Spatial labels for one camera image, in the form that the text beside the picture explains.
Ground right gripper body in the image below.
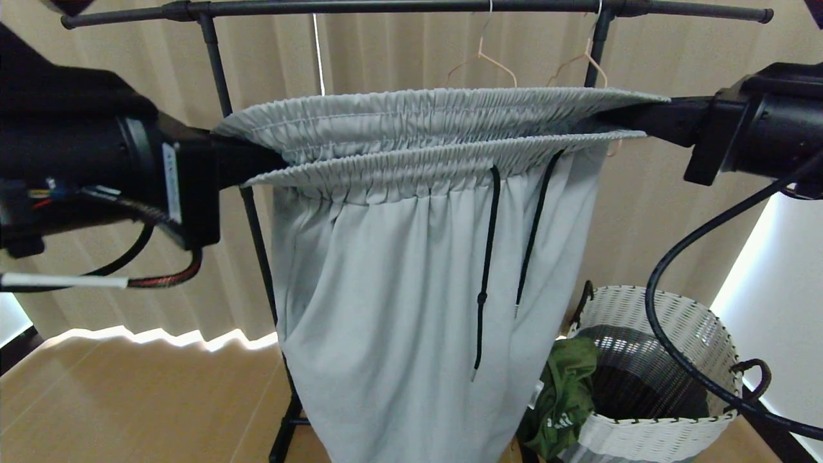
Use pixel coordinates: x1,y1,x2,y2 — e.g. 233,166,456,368
683,87,823,188

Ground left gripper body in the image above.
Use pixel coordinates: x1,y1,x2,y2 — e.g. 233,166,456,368
0,116,223,251

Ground pink clothes hanger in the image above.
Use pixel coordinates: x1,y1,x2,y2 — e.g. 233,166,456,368
446,0,519,89
547,0,623,158

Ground pale grey shorts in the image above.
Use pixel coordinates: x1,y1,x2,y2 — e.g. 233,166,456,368
212,87,673,463

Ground black clothes rack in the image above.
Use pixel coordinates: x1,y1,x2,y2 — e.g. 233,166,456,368
61,0,774,463

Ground white laundry basket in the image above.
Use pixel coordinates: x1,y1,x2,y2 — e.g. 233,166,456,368
559,281,772,463

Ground beige curtain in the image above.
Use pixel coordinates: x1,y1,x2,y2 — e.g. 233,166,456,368
0,0,823,351

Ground green garment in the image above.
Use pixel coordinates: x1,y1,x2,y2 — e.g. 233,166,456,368
518,338,600,460

